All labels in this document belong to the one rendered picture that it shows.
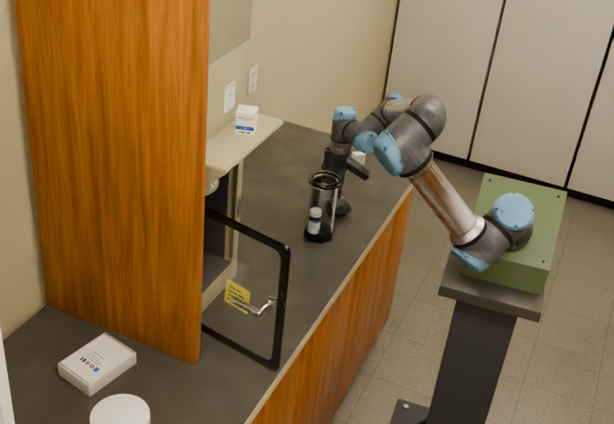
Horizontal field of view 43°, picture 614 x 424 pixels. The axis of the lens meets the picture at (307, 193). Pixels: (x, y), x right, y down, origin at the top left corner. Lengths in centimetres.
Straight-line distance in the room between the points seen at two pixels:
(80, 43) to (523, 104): 348
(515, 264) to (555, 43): 241
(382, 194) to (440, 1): 212
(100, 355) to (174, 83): 78
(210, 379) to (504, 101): 325
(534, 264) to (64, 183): 142
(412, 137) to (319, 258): 62
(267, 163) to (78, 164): 119
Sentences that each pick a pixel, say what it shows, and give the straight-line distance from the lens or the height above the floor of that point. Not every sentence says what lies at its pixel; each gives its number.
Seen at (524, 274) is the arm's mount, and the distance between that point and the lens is 258.
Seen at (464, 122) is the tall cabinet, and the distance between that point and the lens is 506.
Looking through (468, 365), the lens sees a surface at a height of 60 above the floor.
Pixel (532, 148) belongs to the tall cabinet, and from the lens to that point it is 504.
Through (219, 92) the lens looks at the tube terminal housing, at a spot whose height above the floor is 162.
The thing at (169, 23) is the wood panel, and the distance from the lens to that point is 170.
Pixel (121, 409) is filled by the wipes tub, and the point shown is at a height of 109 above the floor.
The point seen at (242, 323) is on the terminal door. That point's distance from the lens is 206.
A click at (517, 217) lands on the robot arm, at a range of 236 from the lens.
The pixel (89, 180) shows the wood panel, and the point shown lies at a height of 141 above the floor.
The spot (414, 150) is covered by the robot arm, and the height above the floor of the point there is 147.
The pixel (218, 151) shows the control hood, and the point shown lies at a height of 151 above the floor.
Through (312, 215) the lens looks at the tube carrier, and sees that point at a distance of 258.
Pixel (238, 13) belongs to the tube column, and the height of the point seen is 180.
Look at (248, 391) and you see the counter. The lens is 211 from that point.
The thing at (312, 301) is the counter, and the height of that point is 94.
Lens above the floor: 246
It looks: 32 degrees down
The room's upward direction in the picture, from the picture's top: 6 degrees clockwise
